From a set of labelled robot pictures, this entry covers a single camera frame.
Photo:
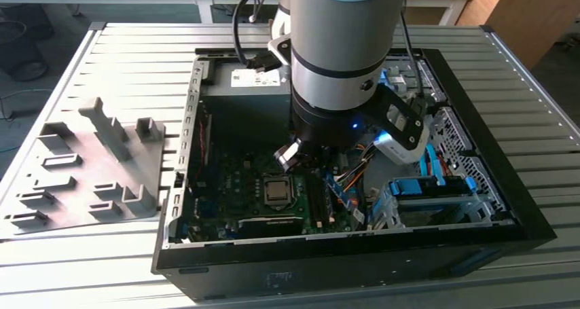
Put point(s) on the RAM stick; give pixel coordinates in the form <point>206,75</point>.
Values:
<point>342,195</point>

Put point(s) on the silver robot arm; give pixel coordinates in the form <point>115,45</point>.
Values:
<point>340,51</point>

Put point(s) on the black RAM slot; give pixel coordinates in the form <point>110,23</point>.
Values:
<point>318,200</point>

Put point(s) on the grey power supply unit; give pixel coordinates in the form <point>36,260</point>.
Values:
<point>244,112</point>

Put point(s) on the silver CPU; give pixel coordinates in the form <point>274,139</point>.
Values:
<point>278,190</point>

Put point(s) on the hard disk in blue carrier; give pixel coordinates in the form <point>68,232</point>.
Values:
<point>408,186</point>

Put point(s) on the CPU socket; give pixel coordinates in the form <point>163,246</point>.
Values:
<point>276,205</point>

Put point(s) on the green motherboard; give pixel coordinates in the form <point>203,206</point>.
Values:
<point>235,186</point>

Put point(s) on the grey metal drive cage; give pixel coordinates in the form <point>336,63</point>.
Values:
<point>432,74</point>

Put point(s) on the black graphics card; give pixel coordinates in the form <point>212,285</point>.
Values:
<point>272,225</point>

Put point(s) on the grey metal disk cage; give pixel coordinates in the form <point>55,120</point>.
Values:
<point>435,205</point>

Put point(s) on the black PC case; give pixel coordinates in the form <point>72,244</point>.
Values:
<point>318,271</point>

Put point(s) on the grey parts rack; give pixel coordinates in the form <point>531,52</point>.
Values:
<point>104,173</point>

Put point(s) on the wooden cabinet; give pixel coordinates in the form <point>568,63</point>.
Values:
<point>530,17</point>

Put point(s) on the black camera bracket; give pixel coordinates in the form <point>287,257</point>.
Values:
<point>386,100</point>

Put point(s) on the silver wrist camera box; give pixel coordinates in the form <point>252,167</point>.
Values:
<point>400,153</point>

